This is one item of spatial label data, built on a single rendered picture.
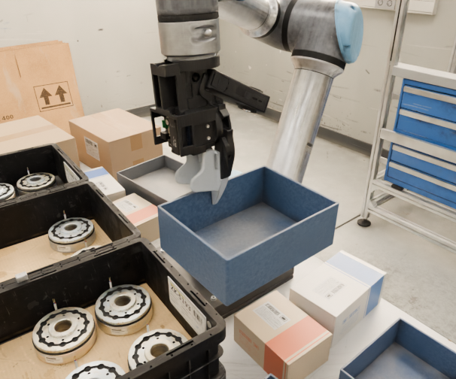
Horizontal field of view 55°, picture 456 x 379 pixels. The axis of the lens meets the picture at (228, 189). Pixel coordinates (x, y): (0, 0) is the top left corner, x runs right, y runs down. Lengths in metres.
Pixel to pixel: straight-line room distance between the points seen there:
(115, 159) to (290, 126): 0.82
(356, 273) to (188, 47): 0.69
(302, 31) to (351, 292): 0.56
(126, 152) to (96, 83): 2.58
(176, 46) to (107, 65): 3.62
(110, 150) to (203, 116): 1.03
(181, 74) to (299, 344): 0.56
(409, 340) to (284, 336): 0.27
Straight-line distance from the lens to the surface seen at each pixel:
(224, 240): 0.64
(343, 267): 1.07
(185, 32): 0.54
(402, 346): 1.04
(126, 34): 4.21
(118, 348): 0.83
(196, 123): 0.56
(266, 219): 0.69
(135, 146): 1.62
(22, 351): 0.88
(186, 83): 0.57
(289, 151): 0.93
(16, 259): 1.10
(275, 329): 0.92
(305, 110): 0.93
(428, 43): 3.27
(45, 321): 0.87
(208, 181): 0.61
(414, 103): 2.36
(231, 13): 0.86
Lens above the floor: 1.44
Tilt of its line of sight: 29 degrees down
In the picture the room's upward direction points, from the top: straight up
